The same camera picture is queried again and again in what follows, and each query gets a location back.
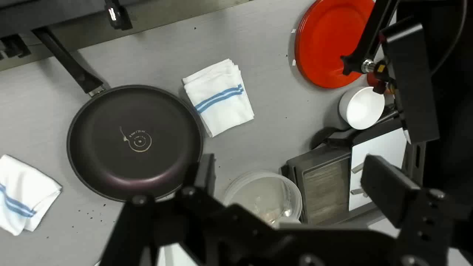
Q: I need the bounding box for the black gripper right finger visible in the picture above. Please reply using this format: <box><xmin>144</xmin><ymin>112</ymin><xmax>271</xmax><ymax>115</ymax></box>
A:
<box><xmin>360</xmin><ymin>153</ymin><xmax>473</xmax><ymax>266</ymax></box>

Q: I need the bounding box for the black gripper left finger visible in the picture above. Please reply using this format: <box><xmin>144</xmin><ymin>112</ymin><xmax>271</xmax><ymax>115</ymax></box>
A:
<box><xmin>101</xmin><ymin>152</ymin><xmax>278</xmax><ymax>266</ymax></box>

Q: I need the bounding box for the black frying pan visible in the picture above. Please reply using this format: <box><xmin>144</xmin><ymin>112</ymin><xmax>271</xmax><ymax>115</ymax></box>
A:
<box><xmin>32</xmin><ymin>26</ymin><xmax>206</xmax><ymax>203</ymax></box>

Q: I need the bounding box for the white towel with blue stripes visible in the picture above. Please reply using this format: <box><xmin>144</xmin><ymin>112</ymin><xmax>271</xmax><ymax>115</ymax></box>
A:
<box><xmin>181</xmin><ymin>57</ymin><xmax>256</xmax><ymax>138</ymax></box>
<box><xmin>0</xmin><ymin>153</ymin><xmax>64</xmax><ymax>237</ymax></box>

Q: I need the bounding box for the white cup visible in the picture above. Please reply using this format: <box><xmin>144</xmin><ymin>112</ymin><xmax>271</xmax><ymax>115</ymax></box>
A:
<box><xmin>338</xmin><ymin>85</ymin><xmax>388</xmax><ymax>131</ymax></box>

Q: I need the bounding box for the black monitor panel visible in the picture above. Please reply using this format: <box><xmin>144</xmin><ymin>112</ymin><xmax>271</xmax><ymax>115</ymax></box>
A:
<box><xmin>380</xmin><ymin>17</ymin><xmax>443</xmax><ymax>144</ymax></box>

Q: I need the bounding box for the red plate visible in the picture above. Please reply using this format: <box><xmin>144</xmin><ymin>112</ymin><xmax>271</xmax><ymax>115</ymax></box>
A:
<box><xmin>295</xmin><ymin>0</ymin><xmax>378</xmax><ymax>89</ymax></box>

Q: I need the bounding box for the black diagonal support pole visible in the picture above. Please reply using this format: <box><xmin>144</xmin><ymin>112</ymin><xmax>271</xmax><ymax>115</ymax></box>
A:
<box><xmin>341</xmin><ymin>0</ymin><xmax>403</xmax><ymax>76</ymax></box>

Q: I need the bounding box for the black bench clamp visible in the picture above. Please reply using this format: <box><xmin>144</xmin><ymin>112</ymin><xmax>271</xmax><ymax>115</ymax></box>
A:
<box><xmin>104</xmin><ymin>0</ymin><xmax>135</xmax><ymax>30</ymax></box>

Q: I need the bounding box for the black workbench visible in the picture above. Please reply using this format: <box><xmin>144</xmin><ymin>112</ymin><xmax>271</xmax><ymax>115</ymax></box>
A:
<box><xmin>0</xmin><ymin>0</ymin><xmax>253</xmax><ymax>73</ymax></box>

